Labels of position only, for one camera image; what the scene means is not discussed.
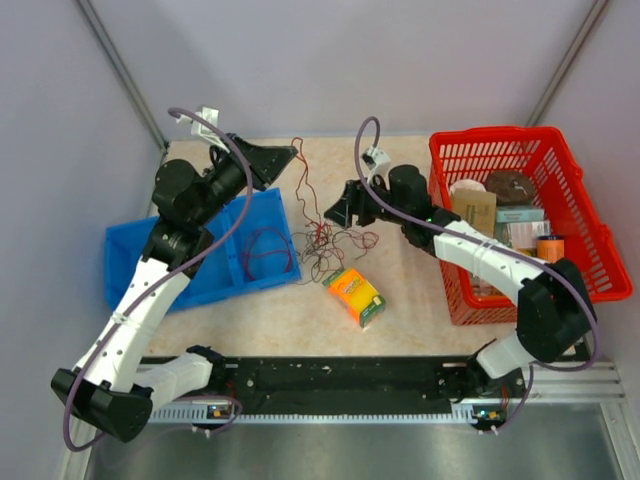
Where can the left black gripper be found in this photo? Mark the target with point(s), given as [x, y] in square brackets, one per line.
[264, 162]

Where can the orange sponge package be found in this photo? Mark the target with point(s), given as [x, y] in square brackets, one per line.
[361, 299]

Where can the orange cylindrical can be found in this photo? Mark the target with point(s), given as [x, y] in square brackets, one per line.
[550, 248]

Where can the blue plastic bin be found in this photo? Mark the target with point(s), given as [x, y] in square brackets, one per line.
[259, 255]

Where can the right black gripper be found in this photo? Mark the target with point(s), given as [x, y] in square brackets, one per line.
[352, 204]

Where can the teal small box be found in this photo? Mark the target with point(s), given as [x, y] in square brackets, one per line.
[518, 214]

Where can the aluminium frame rail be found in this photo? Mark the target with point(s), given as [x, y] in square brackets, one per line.
[596, 386]

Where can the brown cardboard box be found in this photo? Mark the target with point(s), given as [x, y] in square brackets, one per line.
[478, 208]

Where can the brown round lid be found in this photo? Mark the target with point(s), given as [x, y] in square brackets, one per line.
[512, 188]

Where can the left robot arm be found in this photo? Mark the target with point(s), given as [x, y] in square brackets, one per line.
[105, 388]

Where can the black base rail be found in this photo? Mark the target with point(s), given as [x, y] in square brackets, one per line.
[358, 385]

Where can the red plastic basket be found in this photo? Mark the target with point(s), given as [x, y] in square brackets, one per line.
[543, 155]

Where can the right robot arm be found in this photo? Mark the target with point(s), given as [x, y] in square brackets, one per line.
[553, 310]

